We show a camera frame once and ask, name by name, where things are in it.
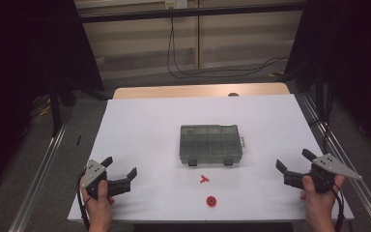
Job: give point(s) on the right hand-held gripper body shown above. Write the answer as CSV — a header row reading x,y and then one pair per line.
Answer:
x,y
331,166

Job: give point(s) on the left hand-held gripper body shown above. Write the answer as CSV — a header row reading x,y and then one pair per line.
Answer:
x,y
94,174

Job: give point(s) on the grey transparent compartment box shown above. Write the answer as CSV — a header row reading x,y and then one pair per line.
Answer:
x,y
210,143

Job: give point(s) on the red round wheel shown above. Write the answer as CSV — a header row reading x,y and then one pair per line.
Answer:
x,y
211,201

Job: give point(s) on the person's left hand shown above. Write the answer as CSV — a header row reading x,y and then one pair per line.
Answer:
x,y
99,208

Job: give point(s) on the person's right hand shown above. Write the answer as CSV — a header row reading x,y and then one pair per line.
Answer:
x,y
320,206

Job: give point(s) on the white table board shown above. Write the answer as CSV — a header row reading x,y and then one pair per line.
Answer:
x,y
148,129

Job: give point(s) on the black stand pole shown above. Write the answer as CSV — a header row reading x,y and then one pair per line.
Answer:
x,y
55,109

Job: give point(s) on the small yellow floor object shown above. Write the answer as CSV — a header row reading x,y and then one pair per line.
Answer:
x,y
275,74

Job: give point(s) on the black curtain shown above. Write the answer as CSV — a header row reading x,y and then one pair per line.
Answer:
x,y
354,64
19,64

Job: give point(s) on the beige wooden cabinet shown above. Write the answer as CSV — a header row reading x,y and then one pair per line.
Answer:
x,y
238,42

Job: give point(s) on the black horizontal bar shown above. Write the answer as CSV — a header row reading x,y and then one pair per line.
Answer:
x,y
190,13

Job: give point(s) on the metal floor rail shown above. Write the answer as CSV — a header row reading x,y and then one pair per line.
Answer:
x,y
367,196
38,180

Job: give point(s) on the white wall socket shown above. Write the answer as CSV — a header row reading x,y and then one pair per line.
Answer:
x,y
176,4

